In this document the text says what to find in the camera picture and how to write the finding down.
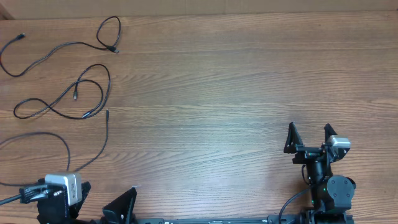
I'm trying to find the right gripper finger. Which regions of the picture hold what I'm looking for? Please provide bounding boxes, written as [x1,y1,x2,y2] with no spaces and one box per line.
[284,122,303,154]
[324,123,337,142]

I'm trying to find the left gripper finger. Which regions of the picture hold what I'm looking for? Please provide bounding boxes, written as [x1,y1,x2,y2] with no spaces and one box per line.
[69,182,91,218]
[103,187,137,224]

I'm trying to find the black usb cable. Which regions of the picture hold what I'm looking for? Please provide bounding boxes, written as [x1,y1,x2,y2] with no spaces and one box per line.
[12,63,111,120]
[0,108,110,187]

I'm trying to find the black usb cable removed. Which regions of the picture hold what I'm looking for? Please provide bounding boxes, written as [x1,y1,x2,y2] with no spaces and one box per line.
[1,16,122,78]

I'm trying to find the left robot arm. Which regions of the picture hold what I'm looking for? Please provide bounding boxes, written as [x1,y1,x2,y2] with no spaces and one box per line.
[19,182,137,224]

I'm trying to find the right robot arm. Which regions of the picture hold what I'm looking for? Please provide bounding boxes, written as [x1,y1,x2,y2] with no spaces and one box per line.
[277,122,356,223]

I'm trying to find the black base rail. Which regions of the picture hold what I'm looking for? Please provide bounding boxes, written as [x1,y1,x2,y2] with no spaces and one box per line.
[133,214,302,224]

